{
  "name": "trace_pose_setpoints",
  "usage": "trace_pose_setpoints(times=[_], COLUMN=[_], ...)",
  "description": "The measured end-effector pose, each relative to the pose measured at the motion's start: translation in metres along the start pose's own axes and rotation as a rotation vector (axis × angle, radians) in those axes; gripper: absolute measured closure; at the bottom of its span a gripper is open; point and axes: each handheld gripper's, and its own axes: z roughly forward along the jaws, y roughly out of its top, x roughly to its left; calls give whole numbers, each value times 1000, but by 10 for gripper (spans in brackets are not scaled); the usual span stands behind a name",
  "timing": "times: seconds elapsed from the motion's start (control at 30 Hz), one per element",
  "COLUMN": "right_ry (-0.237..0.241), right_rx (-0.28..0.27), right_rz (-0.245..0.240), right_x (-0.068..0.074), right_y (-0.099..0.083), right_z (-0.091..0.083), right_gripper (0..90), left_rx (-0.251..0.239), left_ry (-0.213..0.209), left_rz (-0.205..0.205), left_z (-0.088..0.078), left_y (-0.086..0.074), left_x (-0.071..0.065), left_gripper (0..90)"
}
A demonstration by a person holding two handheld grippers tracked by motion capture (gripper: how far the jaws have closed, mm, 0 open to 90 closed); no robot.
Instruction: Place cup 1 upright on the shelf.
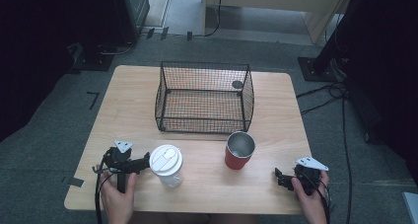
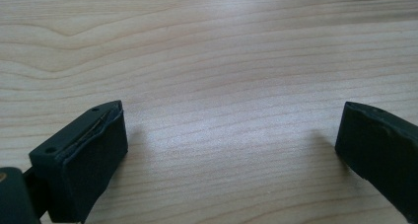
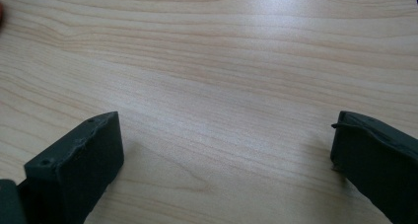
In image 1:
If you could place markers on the white box corner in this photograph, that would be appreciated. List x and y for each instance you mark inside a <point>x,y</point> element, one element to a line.
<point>412,207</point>

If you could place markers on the black stand base plate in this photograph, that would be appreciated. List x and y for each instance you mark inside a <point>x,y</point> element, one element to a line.
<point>315,69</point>
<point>95,61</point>

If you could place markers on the red metal cup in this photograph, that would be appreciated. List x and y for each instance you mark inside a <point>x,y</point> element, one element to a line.
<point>239,150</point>

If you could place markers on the person's left hand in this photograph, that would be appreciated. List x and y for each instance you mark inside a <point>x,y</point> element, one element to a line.
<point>117,201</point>

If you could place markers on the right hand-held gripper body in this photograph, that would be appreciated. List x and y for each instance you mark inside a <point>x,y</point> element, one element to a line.
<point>309,174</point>

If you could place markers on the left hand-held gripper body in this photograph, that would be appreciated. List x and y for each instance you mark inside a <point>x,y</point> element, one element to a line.
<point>119,158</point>

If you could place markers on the round dark basket tag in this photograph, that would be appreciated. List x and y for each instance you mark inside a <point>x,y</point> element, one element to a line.
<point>237,84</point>

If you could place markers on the black equipment case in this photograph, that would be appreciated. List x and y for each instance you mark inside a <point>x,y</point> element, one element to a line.
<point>131,13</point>

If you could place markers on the person's right hand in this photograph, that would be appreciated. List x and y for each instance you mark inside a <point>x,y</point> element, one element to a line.
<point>309,204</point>

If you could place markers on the clear cup with white lid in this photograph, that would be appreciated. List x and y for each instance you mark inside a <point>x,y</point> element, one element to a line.
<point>166,164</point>

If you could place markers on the grey tape strip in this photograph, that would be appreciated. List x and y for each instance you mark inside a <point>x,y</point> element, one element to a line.
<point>75,182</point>

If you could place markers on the light wooden cabinet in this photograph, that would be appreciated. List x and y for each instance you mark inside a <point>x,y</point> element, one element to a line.
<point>279,0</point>

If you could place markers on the black curtain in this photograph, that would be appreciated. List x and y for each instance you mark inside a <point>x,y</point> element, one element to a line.
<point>36,53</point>
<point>384,69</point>

